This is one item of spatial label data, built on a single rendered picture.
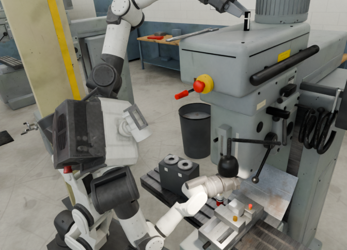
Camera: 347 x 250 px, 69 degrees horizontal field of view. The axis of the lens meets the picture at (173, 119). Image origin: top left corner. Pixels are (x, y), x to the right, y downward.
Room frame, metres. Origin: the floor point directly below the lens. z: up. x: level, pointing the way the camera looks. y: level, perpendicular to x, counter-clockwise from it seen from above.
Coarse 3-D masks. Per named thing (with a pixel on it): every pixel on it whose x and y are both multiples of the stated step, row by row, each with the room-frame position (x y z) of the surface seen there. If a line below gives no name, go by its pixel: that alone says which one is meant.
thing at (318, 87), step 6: (300, 84) 1.02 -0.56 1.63; (306, 84) 1.00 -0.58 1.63; (312, 84) 1.00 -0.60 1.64; (318, 84) 0.99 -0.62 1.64; (306, 90) 1.00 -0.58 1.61; (312, 90) 0.98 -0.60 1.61; (318, 90) 0.97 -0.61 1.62; (324, 90) 0.95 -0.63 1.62; (330, 90) 0.93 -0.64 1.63; (336, 90) 0.92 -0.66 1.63; (342, 90) 0.91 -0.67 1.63
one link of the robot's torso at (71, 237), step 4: (72, 228) 1.11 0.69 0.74; (76, 228) 1.10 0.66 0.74; (68, 232) 1.08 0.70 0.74; (72, 232) 1.08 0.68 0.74; (76, 232) 1.09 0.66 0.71; (80, 232) 1.11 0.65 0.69; (108, 232) 1.10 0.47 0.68; (68, 236) 1.05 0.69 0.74; (72, 236) 1.07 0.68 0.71; (76, 236) 1.09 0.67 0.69; (68, 240) 1.04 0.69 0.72; (72, 240) 1.02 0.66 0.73; (68, 244) 1.04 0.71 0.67; (72, 244) 1.01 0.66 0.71; (76, 244) 1.00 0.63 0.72; (80, 244) 0.99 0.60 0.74; (72, 248) 1.02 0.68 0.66; (76, 248) 0.99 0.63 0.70; (80, 248) 0.97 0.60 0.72; (84, 248) 0.97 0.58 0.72
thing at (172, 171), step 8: (168, 160) 1.23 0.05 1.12; (176, 160) 1.22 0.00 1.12; (184, 160) 1.22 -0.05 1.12; (160, 168) 1.22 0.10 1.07; (168, 168) 1.18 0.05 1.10; (176, 168) 1.16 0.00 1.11; (184, 168) 1.14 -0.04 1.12; (192, 168) 1.15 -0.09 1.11; (160, 176) 1.22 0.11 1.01; (168, 176) 1.18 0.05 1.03; (176, 176) 1.15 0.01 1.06; (184, 176) 1.11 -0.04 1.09; (192, 176) 1.12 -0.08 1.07; (168, 184) 1.19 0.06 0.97; (176, 184) 1.15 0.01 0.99; (176, 192) 1.15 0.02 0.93
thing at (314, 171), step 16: (320, 80) 1.23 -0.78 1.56; (336, 80) 1.21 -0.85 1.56; (304, 96) 1.08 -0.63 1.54; (320, 96) 1.04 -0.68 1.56; (304, 112) 1.07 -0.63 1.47; (336, 128) 1.13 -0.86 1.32; (288, 144) 1.10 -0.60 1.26; (336, 144) 1.21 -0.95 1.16; (272, 160) 1.16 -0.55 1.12; (288, 160) 1.09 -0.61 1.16; (304, 160) 1.04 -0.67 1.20; (320, 160) 1.02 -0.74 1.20; (336, 160) 1.30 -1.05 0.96; (304, 176) 1.02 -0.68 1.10; (320, 176) 1.07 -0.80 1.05; (304, 192) 1.01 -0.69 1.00; (320, 192) 1.14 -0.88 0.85; (288, 208) 1.05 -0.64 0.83; (304, 208) 1.00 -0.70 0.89; (320, 208) 1.24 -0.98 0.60; (288, 224) 1.04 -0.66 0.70; (304, 224) 1.03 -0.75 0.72; (304, 240) 1.08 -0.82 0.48
